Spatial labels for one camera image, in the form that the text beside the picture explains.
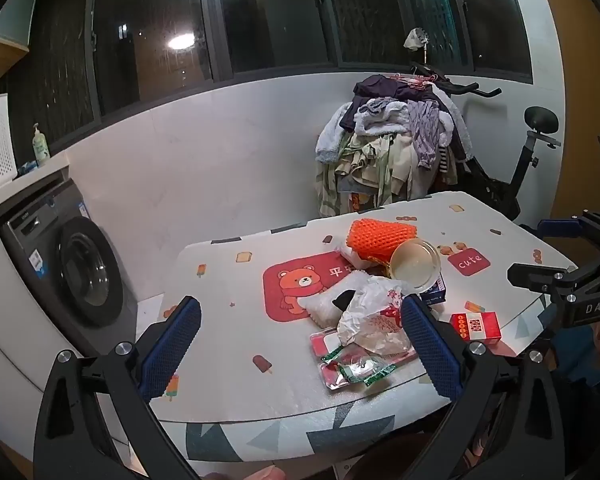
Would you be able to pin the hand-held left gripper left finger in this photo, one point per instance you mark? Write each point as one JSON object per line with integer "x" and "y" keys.
{"x": 172, "y": 345}

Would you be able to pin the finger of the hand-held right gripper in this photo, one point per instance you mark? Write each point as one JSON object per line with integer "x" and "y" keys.
{"x": 532, "y": 276}
{"x": 560, "y": 228}

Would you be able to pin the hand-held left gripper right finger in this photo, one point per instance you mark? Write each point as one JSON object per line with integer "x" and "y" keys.
{"x": 430, "y": 350}

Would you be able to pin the red cardboard box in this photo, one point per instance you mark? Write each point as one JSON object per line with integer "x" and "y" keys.
{"x": 475, "y": 327}

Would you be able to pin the white plastic bag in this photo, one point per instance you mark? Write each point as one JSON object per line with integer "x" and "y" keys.
{"x": 375, "y": 322}

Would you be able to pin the green white sachet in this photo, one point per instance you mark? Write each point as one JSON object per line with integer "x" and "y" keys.
{"x": 367, "y": 371}
{"x": 334, "y": 356}

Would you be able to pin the clear plastic cup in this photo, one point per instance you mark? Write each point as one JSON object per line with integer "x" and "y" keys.
{"x": 415, "y": 266}

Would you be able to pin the red snack wrapper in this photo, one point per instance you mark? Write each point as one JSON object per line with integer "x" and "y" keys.
{"x": 325, "y": 344}

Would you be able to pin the blue cardboard box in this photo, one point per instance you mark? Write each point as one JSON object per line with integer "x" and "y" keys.
{"x": 437, "y": 294}

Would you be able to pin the black exercise bike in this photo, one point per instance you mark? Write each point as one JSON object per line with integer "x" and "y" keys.
{"x": 525, "y": 160}

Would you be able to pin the grey washing machine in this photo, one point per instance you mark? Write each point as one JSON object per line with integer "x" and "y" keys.
{"x": 80, "y": 270}

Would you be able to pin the white foam wrap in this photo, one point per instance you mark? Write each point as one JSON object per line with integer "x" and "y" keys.
{"x": 355, "y": 256}

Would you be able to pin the orange foam fruit net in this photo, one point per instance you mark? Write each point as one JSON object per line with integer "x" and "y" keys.
{"x": 375, "y": 235}

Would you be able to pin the pile of clothes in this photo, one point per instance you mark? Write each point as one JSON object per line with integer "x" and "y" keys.
{"x": 380, "y": 150}

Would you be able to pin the green-white detergent bottle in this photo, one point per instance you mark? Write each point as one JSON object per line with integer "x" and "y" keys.
{"x": 41, "y": 147}

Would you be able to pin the white hanging cloth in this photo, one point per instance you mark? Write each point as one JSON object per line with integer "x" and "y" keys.
{"x": 414, "y": 39}

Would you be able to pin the dark window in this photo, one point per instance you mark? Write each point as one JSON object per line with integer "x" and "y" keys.
{"x": 280, "y": 10}

